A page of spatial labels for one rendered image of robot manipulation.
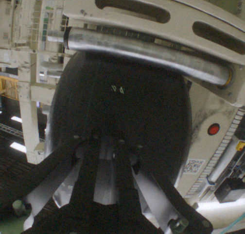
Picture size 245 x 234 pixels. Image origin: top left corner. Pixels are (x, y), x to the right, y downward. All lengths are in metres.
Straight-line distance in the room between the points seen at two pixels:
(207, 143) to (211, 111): 0.12
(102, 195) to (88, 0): 0.32
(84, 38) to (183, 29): 0.17
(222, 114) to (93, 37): 0.41
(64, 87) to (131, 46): 0.14
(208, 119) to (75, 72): 0.38
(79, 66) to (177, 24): 0.18
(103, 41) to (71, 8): 0.08
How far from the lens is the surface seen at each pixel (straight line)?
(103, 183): 0.26
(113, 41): 0.27
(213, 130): 0.50
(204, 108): 0.46
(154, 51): 0.28
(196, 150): 0.53
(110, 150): 0.16
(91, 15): 0.25
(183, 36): 0.27
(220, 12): 0.31
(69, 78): 0.27
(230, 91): 0.36
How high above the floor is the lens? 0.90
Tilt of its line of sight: 24 degrees up
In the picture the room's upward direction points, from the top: 167 degrees counter-clockwise
